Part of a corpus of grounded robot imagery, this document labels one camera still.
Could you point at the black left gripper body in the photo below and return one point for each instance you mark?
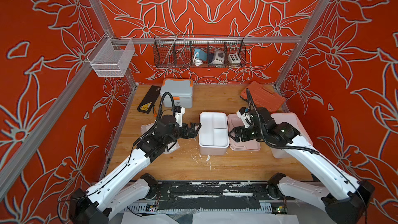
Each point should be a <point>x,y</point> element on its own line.
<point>182,132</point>

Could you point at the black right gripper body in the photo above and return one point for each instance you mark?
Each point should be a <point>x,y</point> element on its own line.
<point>252,133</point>

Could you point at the pink medicine chest box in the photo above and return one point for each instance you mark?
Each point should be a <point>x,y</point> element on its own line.
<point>215,134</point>

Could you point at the white pink first aid kit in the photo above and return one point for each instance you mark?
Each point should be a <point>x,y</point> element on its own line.
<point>292,125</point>

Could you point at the grey orange medicine chest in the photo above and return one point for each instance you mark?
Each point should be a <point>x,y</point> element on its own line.
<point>181,91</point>

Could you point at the gauze packet clear wrapper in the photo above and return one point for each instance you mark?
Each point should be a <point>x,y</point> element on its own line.
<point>147,129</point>

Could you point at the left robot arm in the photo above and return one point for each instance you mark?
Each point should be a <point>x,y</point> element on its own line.
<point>101,202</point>

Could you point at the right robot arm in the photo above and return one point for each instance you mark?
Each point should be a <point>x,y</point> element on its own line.
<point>343,197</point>

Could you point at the red plastic tool case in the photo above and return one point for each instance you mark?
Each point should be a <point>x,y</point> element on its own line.
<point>263,97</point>

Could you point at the black warning label case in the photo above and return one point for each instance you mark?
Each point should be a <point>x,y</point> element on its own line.
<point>149,100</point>

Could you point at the white button box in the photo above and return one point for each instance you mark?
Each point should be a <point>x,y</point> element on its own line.
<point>234,60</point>

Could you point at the blue item in basket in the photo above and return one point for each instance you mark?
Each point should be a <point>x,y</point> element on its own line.
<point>199,55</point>

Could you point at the white device with dials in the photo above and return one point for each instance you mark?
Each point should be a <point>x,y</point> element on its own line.
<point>218,57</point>

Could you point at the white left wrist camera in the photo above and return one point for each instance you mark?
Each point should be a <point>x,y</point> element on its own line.
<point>179,111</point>

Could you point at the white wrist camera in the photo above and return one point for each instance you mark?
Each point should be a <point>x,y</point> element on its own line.
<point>179,111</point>
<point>245,116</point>

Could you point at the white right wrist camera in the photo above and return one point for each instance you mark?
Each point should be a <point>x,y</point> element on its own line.
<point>245,116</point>

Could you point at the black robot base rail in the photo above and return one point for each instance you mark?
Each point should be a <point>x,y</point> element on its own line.
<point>168,189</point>

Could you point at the black wire wall basket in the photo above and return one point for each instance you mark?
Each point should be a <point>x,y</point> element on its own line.
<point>179,54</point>

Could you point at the aluminium frame post right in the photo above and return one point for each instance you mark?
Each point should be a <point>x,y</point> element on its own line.
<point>318,11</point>

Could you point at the aluminium frame post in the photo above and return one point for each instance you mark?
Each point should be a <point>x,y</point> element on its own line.
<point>109,33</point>
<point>318,11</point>

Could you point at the white wire mesh basket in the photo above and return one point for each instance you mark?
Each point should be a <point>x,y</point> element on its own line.
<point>112,57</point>

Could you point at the aluminium horizontal back rail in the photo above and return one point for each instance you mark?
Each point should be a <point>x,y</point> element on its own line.
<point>247,40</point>

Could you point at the aluminium frame post left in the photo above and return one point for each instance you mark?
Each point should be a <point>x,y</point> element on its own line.
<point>109,33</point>

